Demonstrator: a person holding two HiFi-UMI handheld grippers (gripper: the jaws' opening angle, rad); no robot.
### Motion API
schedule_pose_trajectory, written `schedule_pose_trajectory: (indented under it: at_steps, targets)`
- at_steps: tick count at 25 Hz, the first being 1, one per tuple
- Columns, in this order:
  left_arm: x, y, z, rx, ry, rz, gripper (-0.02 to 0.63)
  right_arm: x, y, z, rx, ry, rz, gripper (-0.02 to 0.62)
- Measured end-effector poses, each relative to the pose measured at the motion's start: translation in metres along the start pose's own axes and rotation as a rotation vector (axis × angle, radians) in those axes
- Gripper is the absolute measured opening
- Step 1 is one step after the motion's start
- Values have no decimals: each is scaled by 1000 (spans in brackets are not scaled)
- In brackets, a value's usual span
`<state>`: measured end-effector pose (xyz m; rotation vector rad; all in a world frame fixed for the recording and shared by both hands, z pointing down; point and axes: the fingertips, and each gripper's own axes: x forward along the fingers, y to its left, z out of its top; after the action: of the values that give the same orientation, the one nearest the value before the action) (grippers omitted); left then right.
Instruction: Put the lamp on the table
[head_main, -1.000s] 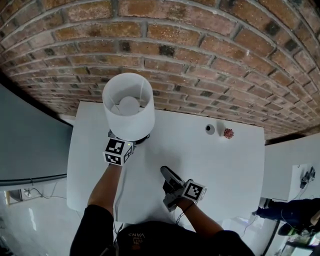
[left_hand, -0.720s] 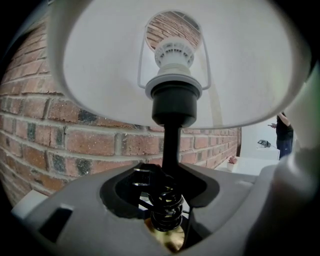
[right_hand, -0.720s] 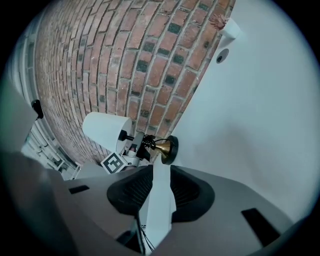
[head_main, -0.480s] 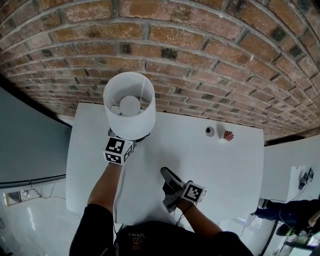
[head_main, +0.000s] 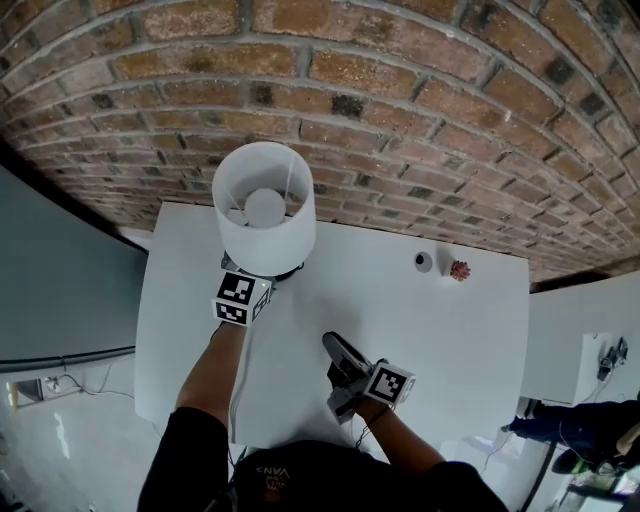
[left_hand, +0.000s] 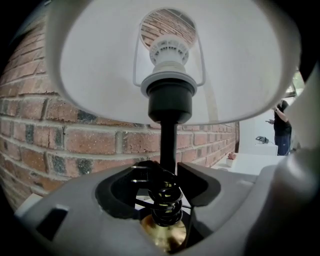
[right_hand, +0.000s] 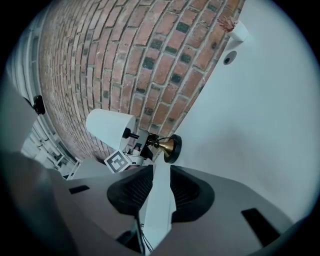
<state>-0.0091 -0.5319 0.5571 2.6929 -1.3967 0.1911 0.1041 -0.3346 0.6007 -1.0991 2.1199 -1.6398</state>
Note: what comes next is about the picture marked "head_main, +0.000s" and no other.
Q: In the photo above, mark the small red potted plant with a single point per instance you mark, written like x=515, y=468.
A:
x=460, y=271

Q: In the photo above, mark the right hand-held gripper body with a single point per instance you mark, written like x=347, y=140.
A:
x=387, y=385

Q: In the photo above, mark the white table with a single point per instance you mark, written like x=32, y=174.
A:
x=430, y=340

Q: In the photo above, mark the dark grey panel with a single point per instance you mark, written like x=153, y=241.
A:
x=65, y=280

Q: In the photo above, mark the white wall socket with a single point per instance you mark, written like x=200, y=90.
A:
x=52, y=384

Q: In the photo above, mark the small white cup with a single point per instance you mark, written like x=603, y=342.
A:
x=423, y=262

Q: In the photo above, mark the person's left forearm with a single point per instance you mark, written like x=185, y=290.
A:
x=212, y=370

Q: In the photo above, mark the person's black shirt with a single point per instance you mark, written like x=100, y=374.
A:
x=320, y=480

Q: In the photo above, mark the black device on stand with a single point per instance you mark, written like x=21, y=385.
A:
x=612, y=357

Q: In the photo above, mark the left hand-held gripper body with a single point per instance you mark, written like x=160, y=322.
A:
x=235, y=300

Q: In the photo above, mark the person's right forearm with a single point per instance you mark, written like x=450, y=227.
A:
x=400, y=435

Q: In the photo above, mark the white lamp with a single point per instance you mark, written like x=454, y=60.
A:
x=265, y=240

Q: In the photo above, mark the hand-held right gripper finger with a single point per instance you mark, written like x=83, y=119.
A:
x=345, y=352
x=337, y=375

